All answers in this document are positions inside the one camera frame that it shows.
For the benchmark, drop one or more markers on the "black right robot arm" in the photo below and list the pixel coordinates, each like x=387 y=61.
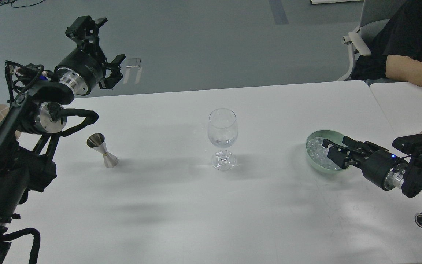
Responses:
x=411 y=146

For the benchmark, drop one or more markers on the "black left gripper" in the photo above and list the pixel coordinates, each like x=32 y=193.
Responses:
x=79 y=70

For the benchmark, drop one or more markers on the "grey office chair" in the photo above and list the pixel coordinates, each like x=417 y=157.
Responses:
x=374 y=16

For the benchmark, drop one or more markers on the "clear wine glass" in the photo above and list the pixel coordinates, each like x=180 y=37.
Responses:
x=222 y=132

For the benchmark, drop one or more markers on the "green bowl of ice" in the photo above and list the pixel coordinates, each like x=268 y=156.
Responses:
x=316 y=154

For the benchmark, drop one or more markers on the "steel cocktail jigger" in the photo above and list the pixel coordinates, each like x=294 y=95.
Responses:
x=97 y=142

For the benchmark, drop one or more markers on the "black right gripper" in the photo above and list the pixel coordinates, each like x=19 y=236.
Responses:
x=384 y=169

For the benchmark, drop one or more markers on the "person in black shirt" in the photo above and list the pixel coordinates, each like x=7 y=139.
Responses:
x=396 y=52

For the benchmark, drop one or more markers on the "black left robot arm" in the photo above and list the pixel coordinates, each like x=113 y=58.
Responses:
x=38 y=117

